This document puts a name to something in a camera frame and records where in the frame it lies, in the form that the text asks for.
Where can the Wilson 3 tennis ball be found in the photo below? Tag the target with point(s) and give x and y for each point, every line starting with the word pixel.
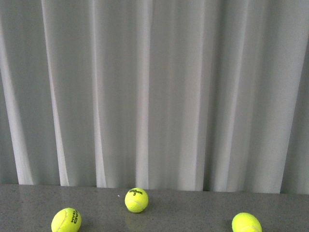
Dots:
pixel 136 200

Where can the Head Team tennis ball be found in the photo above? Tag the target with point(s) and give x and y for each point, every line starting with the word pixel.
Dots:
pixel 66 220

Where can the plain yellow tennis ball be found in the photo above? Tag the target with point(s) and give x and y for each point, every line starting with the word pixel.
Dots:
pixel 245 222

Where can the white pleated curtain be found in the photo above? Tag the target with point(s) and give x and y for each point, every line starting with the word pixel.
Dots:
pixel 198 95

